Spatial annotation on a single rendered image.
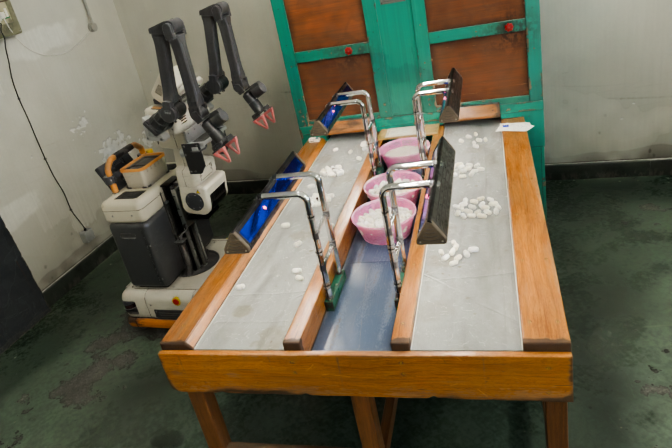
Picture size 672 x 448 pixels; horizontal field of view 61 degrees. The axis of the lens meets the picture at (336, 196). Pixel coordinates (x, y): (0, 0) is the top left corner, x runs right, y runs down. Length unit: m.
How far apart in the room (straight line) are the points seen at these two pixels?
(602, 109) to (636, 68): 0.31
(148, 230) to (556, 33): 2.70
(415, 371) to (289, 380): 0.39
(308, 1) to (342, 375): 2.08
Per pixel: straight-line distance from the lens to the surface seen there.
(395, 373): 1.70
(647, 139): 4.22
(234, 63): 2.96
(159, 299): 3.24
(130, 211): 3.05
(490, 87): 3.19
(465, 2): 3.10
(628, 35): 4.00
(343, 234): 2.23
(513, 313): 1.76
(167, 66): 2.63
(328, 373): 1.75
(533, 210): 2.24
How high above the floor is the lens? 1.82
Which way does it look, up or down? 24 degrees down
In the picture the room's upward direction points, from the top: 12 degrees counter-clockwise
